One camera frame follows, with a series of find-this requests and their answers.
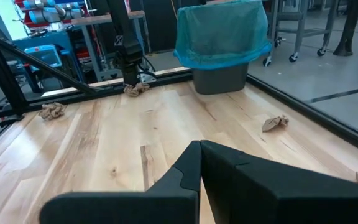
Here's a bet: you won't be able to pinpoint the grey plastic trash bin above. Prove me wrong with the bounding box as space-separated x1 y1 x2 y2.
192 62 250 96

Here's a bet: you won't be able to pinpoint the blue tool cart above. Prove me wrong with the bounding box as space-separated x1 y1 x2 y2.
11 29 85 85

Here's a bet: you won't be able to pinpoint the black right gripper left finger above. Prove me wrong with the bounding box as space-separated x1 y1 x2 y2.
39 139 203 224

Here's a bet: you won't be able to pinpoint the black table edge bar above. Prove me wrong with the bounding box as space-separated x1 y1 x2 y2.
246 73 358 159

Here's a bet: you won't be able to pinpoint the teal plastic trash bag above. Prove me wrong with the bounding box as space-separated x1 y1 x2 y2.
172 0 273 71

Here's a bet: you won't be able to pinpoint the black aluminium rail frame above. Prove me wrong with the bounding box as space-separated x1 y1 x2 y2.
0 11 195 129

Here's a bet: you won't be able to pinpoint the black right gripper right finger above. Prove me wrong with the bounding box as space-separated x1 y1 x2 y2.
200 139 358 224

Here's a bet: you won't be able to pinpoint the person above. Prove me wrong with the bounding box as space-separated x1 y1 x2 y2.
333 0 358 58

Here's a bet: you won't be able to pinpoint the grey metal wheeled cart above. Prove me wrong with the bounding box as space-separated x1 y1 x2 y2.
262 0 340 68

